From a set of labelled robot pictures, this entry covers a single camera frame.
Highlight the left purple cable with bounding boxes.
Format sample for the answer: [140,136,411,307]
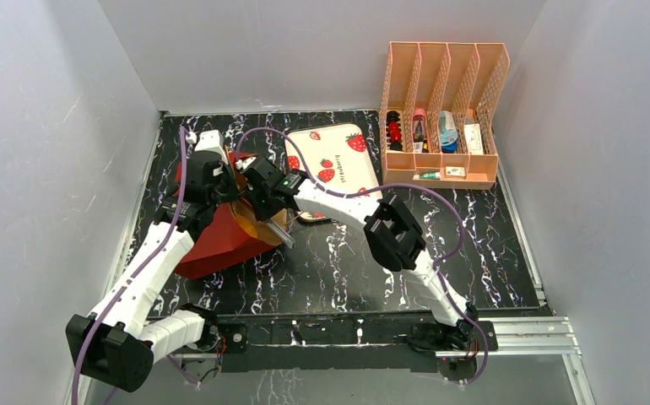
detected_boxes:
[70,125,203,405]

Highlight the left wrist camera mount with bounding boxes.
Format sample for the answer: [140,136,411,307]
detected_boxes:
[186,129,229,163]

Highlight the purple cable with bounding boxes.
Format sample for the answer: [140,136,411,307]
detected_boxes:
[234,127,490,386]
[70,125,203,405]

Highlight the red brown paper bag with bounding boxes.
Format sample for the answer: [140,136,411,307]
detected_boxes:
[176,168,283,279]

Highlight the strawberry print tray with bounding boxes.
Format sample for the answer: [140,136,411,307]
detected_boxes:
[286,123,379,193]

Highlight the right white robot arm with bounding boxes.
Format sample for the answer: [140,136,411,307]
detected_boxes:
[236,157,478,351]

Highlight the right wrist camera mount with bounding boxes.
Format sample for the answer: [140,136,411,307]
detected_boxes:
[235,156,257,172]

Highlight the green white tube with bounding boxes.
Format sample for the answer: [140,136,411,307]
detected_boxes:
[413,171,441,180]

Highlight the peach desk organizer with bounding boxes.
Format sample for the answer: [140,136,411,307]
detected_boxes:
[378,41,510,190]

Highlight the pink tube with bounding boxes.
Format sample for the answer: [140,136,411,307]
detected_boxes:
[411,109,429,154]

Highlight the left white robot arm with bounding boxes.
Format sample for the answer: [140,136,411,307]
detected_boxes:
[66,150,238,392]

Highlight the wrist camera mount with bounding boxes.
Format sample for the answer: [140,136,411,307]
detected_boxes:
[186,129,229,163]
[235,156,257,172]

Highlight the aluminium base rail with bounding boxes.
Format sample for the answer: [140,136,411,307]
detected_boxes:
[65,316,596,405]

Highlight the metal tongs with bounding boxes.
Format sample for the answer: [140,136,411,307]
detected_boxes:
[265,219,295,248]

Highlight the red black bottle stack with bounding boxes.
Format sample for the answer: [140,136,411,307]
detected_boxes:
[386,111,404,152]

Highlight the small white card box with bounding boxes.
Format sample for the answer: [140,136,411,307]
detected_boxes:
[444,166,466,178]

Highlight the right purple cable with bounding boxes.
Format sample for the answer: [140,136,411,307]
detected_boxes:
[234,127,490,386]

